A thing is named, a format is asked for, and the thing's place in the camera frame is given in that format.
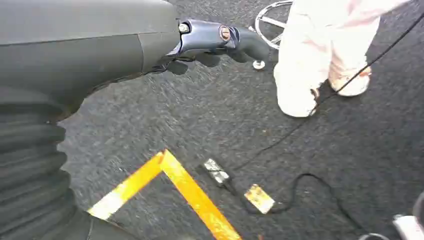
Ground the white furniture foot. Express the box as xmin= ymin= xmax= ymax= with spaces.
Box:
xmin=357 ymin=192 xmax=424 ymax=240

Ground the black cable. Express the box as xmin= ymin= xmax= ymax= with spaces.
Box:
xmin=223 ymin=11 xmax=424 ymax=232

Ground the person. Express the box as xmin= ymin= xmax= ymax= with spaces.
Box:
xmin=273 ymin=0 xmax=412 ymax=118

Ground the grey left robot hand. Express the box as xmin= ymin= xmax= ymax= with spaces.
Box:
xmin=0 ymin=0 xmax=271 ymax=122

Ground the yellow tape patch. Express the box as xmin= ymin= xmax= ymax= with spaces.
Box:
xmin=244 ymin=184 xmax=276 ymax=215

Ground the yellow floor tape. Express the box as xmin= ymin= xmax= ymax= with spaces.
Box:
xmin=86 ymin=149 xmax=243 ymax=240

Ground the ribbed grey left arm sleeve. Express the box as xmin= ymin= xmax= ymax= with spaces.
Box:
xmin=0 ymin=86 xmax=140 ymax=240

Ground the chrome stool base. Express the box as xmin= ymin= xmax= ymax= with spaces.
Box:
xmin=249 ymin=0 xmax=294 ymax=71

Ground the black power adapter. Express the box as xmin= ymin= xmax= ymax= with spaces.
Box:
xmin=197 ymin=158 xmax=238 ymax=196

